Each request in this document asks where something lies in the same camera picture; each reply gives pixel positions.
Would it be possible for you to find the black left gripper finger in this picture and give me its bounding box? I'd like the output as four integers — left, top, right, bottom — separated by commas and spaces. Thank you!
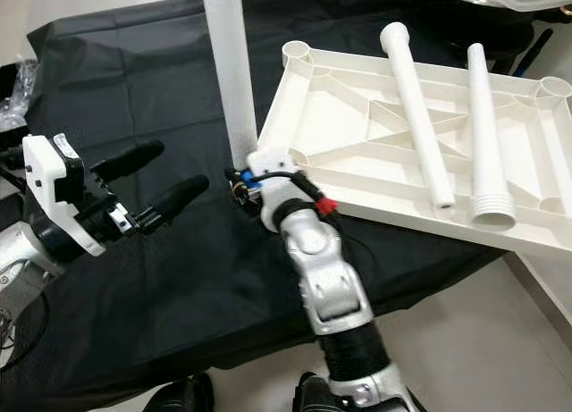
134, 173, 211, 234
89, 139, 166, 185

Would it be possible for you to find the white plastic table leg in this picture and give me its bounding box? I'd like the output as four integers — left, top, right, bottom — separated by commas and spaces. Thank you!
379, 21, 458, 209
198, 0, 262, 167
466, 43, 518, 230

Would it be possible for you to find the black floor bin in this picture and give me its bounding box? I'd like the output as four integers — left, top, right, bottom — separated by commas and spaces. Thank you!
0, 59, 37, 158

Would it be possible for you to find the black tablecloth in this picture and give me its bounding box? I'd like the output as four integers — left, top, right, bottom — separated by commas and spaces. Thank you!
0, 0, 510, 412

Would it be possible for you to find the crumpled clear plastic bag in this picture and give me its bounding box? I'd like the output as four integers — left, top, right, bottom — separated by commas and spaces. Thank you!
4, 59, 41, 131

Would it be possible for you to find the black robot left foot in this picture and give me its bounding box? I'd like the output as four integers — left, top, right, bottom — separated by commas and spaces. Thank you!
143, 374, 215, 412

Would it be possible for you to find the black robot foot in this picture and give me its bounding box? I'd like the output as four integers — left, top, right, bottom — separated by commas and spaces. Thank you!
143, 374, 215, 412
295, 372, 345, 412

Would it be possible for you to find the black robot right foot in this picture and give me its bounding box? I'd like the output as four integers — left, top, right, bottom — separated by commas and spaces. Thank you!
295, 372, 345, 412

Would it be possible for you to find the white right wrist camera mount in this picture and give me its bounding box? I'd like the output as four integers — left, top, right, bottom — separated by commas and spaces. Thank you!
246, 148, 309, 232

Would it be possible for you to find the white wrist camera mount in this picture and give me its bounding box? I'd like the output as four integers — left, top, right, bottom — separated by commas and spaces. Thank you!
22, 133, 106, 256
246, 148, 309, 232

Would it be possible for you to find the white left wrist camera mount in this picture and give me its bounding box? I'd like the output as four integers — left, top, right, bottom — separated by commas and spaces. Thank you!
22, 133, 106, 256

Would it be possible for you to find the black right arm cable red connector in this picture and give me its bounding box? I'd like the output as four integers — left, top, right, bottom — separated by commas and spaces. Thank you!
259, 171, 341, 216

